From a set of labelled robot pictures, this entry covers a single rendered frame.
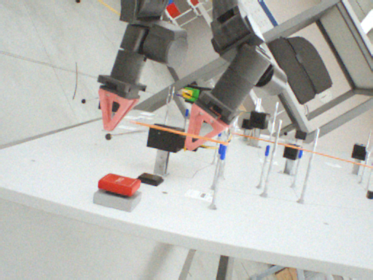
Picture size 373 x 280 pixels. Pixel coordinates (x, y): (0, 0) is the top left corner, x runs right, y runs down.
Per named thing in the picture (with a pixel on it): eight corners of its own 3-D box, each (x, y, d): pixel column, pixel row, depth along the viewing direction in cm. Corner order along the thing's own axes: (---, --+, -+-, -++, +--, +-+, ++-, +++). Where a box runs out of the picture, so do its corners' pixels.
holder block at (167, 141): (153, 144, 81) (156, 122, 80) (181, 149, 80) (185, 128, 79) (146, 146, 77) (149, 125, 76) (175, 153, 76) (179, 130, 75)
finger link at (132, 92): (128, 135, 82) (143, 88, 81) (114, 138, 75) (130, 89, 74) (99, 122, 84) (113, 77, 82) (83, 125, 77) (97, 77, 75)
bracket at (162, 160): (156, 170, 82) (161, 145, 81) (169, 173, 81) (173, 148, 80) (149, 176, 77) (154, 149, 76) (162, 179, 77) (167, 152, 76)
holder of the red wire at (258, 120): (267, 144, 141) (274, 113, 139) (259, 149, 129) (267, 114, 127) (253, 141, 143) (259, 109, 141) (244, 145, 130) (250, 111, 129)
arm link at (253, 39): (207, 36, 77) (245, 11, 73) (239, 57, 86) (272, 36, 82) (228, 87, 72) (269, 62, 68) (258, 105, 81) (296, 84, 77)
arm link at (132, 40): (141, 22, 80) (123, 16, 75) (168, 30, 77) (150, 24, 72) (130, 55, 81) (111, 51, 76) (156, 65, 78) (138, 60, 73)
